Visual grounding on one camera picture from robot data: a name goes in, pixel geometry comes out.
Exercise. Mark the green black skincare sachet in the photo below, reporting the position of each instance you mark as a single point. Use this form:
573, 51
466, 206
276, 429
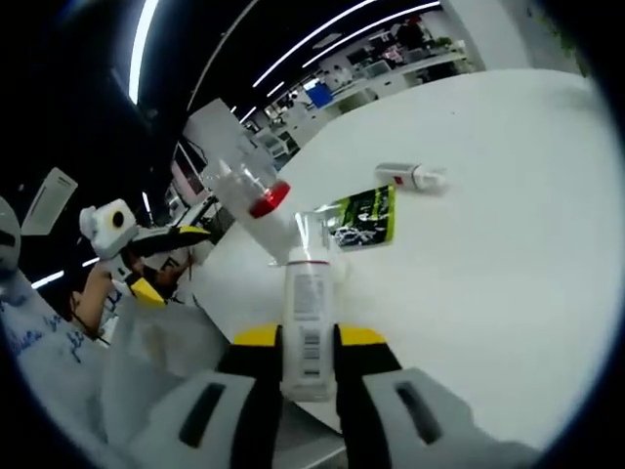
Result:
366, 220

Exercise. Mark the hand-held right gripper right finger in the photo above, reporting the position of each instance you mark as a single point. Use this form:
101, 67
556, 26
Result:
361, 391

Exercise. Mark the white worn device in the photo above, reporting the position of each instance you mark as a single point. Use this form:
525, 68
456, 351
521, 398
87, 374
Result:
9, 234

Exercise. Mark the white ceiling air vent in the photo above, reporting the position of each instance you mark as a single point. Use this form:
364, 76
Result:
49, 200

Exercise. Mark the white mesh chair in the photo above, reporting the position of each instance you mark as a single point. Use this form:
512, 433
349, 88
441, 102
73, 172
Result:
161, 342

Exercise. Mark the skincare pump bottle red collar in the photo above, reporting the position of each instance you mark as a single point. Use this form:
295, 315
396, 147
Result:
273, 234

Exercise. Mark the blue storage bin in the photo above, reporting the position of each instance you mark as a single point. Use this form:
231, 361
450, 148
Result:
318, 94

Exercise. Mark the pink screen monitor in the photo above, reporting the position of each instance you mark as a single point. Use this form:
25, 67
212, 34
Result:
188, 171

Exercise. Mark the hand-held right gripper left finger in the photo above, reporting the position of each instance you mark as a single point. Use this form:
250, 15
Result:
254, 391

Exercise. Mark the long ceiling light strip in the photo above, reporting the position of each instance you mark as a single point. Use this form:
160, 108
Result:
317, 41
371, 31

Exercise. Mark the small white skincare bottle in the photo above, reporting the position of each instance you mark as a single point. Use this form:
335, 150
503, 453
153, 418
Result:
310, 317
400, 176

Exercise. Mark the wide bright ceiling light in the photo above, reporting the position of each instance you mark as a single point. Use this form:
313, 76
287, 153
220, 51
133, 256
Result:
144, 49

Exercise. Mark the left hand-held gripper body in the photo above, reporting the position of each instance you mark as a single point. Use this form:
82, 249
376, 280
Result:
110, 225

